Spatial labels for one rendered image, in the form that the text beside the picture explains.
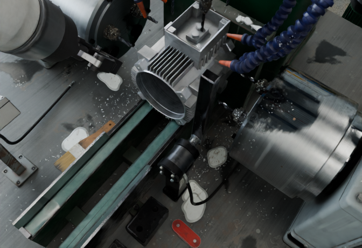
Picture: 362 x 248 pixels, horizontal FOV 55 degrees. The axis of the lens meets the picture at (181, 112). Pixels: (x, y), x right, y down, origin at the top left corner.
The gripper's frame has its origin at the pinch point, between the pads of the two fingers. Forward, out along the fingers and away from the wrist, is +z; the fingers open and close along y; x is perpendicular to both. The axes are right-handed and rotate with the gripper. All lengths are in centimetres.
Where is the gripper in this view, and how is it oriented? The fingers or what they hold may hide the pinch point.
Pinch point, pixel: (108, 63)
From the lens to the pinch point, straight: 69.5
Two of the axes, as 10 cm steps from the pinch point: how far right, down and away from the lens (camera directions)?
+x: -5.4, 8.4, 0.7
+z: 2.7, 0.9, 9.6
